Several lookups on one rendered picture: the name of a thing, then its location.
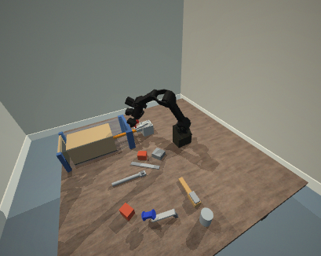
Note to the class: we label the grey cylinder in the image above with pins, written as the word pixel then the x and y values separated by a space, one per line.
pixel 206 217

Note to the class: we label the orange cube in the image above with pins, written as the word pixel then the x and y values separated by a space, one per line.
pixel 127 211
pixel 142 155

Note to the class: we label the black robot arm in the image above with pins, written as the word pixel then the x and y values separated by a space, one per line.
pixel 168 101

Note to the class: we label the clear-panelled rack with blue posts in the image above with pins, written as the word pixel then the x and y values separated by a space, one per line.
pixel 89 143

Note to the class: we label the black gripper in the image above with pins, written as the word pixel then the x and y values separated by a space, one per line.
pixel 136 115

